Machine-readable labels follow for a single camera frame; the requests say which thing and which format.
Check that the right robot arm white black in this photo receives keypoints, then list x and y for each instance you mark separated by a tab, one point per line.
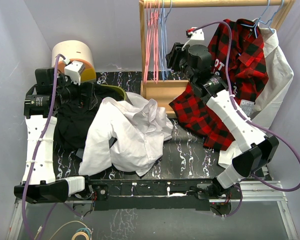
257	149

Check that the olive green basket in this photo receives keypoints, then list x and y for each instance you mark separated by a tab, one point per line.
118	89

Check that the black garment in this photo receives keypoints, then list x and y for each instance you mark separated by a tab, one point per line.
73	122

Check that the red black plaid shirt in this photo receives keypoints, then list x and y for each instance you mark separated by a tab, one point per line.
239	55

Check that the blue wire hanger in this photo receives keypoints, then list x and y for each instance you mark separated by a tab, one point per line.
165	17
161	42

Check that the pink wire hanger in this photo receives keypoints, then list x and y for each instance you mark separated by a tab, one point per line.
152	39

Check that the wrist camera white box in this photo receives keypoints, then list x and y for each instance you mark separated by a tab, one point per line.
74	71
194	37

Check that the cream white hanging shirt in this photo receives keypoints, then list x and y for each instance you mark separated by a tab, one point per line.
280	74

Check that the wooden clothes rack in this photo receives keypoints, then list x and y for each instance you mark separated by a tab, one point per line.
165	91

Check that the cream orange yellow cylinder container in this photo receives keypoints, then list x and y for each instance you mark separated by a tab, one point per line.
76	51

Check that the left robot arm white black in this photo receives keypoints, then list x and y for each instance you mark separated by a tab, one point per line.
39	183

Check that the aluminium frame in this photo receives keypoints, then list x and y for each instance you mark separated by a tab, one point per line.
261	207

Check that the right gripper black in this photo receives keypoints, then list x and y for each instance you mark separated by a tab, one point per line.
174	57

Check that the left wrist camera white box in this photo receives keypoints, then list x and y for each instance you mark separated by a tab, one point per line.
74	71

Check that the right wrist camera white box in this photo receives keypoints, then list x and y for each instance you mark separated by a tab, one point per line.
194	37

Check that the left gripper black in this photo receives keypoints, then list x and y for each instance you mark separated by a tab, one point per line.
86	101

